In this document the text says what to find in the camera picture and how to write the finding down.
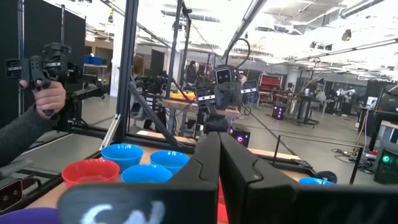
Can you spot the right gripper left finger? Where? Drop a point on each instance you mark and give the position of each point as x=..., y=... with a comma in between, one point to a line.
x=199, y=174

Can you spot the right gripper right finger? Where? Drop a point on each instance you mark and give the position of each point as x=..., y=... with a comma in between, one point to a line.
x=245, y=186

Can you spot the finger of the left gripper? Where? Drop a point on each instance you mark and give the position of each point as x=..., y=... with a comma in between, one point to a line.
x=234, y=96
x=221, y=98

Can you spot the blue plastic mini bowl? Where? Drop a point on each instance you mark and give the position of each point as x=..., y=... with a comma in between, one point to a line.
x=122, y=155
x=169, y=160
x=314, y=181
x=146, y=174

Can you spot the red plastic mini bowl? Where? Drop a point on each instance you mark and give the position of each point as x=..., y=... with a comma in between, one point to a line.
x=222, y=211
x=90, y=172

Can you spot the purple plastic mini bowl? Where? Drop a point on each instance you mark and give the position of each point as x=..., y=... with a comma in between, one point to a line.
x=25, y=217

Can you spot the person's forearm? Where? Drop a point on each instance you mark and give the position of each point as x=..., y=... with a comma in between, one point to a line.
x=18, y=137

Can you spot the person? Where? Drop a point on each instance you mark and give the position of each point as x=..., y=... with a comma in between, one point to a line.
x=138, y=65
x=191, y=73
x=242, y=79

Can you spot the wooden work table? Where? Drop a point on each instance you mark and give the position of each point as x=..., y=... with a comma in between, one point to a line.
x=186, y=105

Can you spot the yellow flat item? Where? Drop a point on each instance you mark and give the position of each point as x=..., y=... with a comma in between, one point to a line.
x=183, y=96

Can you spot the red storage rack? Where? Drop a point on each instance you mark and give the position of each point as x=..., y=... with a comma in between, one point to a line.
x=270, y=84

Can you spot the computer case purple light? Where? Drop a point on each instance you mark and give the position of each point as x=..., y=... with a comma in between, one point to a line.
x=279, y=112
x=241, y=138

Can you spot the blue storage bins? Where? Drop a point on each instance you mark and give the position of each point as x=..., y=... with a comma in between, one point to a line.
x=93, y=60

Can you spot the computer case green light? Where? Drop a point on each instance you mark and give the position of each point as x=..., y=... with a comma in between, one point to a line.
x=387, y=165

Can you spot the person's hand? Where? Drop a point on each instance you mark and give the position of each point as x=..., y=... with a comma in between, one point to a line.
x=49, y=98

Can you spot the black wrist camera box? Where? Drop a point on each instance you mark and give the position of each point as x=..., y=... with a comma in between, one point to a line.
x=224, y=76

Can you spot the black metal post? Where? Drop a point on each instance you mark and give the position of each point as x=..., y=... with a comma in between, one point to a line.
x=174, y=46

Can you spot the black aluminium table frame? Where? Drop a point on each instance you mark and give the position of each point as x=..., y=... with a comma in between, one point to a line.
x=127, y=62

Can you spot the silver frame bracket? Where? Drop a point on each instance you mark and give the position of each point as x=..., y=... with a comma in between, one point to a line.
x=110, y=132

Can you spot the black partition wall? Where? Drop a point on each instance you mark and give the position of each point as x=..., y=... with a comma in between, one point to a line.
x=74, y=37

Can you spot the black depth camera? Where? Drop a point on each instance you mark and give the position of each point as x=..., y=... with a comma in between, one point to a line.
x=11, y=194

